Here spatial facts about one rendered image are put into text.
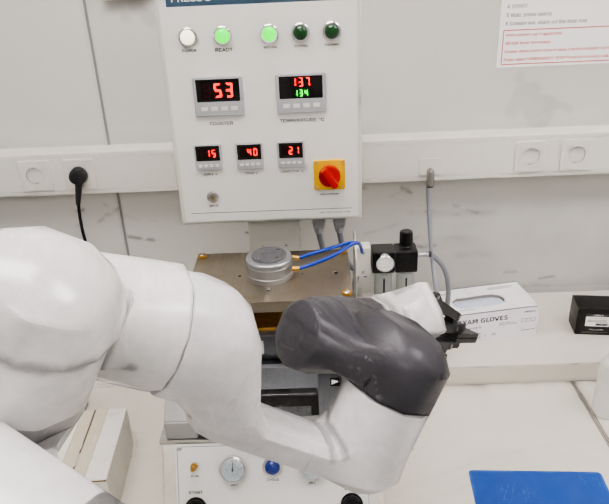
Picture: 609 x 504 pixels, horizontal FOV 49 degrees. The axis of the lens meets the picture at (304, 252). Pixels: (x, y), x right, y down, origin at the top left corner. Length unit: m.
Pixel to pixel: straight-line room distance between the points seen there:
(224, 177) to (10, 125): 0.62
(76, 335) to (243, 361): 0.19
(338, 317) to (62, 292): 0.36
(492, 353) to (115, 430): 0.79
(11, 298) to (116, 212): 1.25
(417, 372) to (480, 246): 1.03
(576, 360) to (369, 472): 0.88
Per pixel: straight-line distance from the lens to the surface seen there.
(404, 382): 0.66
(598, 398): 1.43
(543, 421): 1.41
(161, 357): 0.53
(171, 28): 1.14
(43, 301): 0.39
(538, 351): 1.52
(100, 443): 1.25
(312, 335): 0.67
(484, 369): 1.45
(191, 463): 1.08
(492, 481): 1.27
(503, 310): 1.51
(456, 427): 1.36
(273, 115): 1.15
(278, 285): 1.08
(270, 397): 1.01
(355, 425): 0.69
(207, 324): 0.53
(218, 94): 1.14
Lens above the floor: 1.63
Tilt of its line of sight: 26 degrees down
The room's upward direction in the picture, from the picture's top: 3 degrees counter-clockwise
